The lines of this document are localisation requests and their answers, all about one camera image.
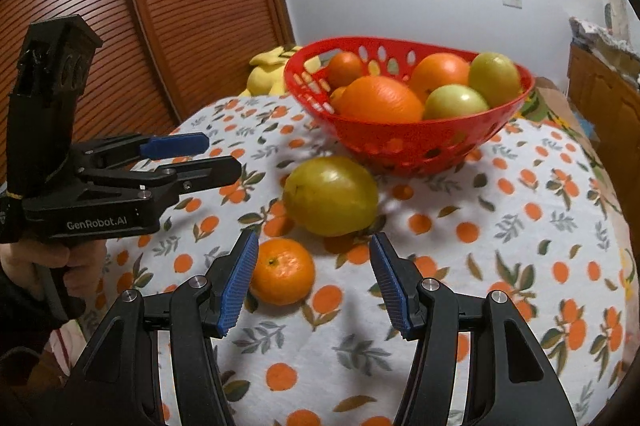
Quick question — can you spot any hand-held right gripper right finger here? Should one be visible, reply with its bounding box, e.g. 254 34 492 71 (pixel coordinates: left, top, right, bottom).
369 232 576 426

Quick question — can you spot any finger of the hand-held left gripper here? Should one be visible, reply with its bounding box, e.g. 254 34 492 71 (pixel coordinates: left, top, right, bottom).
77 132 210 172
80 155 243 202

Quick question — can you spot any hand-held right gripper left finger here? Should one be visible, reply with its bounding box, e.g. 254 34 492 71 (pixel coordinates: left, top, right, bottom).
62 228 260 426

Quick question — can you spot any large yellow-green fruit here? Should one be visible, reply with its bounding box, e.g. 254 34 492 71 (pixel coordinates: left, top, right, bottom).
282 156 379 238

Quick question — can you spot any red perforated plastic basket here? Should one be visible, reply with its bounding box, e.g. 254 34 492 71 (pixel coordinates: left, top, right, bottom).
283 37 535 178

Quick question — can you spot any large orange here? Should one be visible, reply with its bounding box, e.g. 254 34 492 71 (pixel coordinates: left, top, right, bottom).
339 76 425 123

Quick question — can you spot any small green fruit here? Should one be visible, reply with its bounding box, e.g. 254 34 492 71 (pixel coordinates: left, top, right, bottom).
424 84 490 121

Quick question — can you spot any medium orange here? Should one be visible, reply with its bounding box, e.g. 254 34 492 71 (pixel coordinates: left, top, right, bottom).
410 52 472 103

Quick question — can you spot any person's left forearm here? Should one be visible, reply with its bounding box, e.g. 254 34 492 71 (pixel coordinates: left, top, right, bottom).
0 276 86 407

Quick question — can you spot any person's left hand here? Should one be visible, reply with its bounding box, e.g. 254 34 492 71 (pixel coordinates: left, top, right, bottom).
0 238 107 302

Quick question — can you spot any yellow plush toy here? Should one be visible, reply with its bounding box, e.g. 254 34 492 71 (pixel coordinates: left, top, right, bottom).
239 45 321 98

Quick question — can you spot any wooden slatted wardrobe door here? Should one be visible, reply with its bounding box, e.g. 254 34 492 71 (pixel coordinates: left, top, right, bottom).
0 0 296 187

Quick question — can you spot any orange-print white tablecloth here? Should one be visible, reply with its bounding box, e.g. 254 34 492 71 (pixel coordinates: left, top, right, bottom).
50 93 636 426

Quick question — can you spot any red striped garment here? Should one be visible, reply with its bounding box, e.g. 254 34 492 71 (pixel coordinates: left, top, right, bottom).
47 321 78 374

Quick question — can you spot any yellowish green fruit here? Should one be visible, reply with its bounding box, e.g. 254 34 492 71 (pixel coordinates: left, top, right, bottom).
468 52 522 108

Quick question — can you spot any floral bedsheet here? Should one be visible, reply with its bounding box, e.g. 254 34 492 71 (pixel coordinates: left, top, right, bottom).
520 76 601 147

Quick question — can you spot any wooden cabinet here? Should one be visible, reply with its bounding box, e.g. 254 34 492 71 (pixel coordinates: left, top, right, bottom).
567 41 640 167

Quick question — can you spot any pile of papers and boxes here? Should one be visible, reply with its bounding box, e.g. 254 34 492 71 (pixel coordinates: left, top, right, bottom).
570 13 640 82

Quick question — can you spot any pale curtain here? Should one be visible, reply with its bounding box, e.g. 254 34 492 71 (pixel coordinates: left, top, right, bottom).
602 0 631 39

